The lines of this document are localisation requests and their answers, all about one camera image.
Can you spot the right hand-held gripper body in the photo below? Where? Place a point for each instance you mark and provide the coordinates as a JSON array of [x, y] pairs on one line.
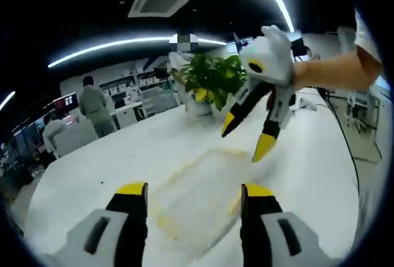
[[271, 64]]

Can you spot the green potted plant white pot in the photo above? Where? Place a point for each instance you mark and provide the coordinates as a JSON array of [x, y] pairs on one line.
[[212, 76]]

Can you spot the person's white shirt sleeve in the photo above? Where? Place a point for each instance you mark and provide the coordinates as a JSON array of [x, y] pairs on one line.
[[367, 33]]

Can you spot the clear yellowish plastic tray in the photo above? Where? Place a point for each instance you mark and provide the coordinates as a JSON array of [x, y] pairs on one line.
[[197, 193]]

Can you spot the monitor with red screen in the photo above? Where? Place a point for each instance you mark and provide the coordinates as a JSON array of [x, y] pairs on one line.
[[65, 101]]

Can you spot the white storage shelf with boxes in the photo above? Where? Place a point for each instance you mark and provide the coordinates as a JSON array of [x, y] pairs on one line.
[[135, 74]]

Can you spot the person's right hand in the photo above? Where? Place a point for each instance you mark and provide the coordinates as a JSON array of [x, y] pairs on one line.
[[278, 37]]

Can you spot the small white pot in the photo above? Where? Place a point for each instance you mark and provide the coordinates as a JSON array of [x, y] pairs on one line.
[[189, 105]]

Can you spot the black monitor on stand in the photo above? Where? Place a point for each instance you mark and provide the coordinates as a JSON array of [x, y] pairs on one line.
[[238, 44]]

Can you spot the short ceiling light strip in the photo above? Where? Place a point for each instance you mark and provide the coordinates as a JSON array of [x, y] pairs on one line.
[[6, 100]]

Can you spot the ceiling air conditioner vent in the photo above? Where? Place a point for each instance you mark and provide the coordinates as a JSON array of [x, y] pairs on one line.
[[161, 1]]

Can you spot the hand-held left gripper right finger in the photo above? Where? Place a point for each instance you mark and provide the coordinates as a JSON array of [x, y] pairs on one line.
[[286, 239]]

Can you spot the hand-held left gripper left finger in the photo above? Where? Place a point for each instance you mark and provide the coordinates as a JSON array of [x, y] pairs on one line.
[[104, 239]]

